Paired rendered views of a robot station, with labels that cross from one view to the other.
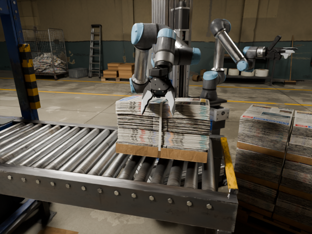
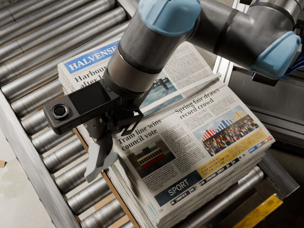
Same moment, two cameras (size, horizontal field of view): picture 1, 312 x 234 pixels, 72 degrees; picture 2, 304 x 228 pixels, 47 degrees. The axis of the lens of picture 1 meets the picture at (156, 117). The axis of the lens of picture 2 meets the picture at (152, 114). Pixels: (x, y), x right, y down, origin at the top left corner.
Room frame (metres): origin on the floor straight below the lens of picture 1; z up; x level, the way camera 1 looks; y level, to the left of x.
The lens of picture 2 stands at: (0.68, -0.25, 1.66)
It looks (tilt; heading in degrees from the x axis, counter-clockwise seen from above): 64 degrees down; 41
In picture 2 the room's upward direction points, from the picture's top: 2 degrees clockwise
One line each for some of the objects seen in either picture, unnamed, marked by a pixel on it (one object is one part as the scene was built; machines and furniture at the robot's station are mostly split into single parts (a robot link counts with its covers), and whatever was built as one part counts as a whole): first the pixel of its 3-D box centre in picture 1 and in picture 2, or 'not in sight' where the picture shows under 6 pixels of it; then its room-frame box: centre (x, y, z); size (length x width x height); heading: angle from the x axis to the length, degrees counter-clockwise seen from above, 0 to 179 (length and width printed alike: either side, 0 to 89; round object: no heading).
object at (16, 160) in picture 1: (42, 145); (35, 5); (1.02, 0.59, 0.77); 0.47 x 0.05 x 0.05; 168
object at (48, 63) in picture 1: (44, 54); not in sight; (8.05, 3.99, 0.85); 1.21 x 0.83 x 1.71; 78
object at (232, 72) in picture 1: (242, 66); not in sight; (7.09, -2.76, 0.55); 1.80 x 0.70 x 1.09; 78
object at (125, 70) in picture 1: (121, 72); not in sight; (7.68, 1.20, 0.28); 1.20 x 0.83 x 0.57; 78
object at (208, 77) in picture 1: (210, 79); not in sight; (1.84, -0.46, 0.98); 0.13 x 0.12 x 0.14; 141
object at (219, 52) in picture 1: (218, 53); not in sight; (1.94, -0.54, 1.19); 0.15 x 0.12 x 0.55; 141
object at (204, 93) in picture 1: (209, 93); not in sight; (1.84, -0.46, 0.87); 0.15 x 0.15 x 0.10
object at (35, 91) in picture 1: (29, 77); not in sight; (1.53, 0.89, 1.05); 0.05 x 0.05 x 0.45; 78
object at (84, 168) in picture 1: (100, 151); (84, 73); (0.96, 0.28, 0.77); 0.47 x 0.05 x 0.05; 168
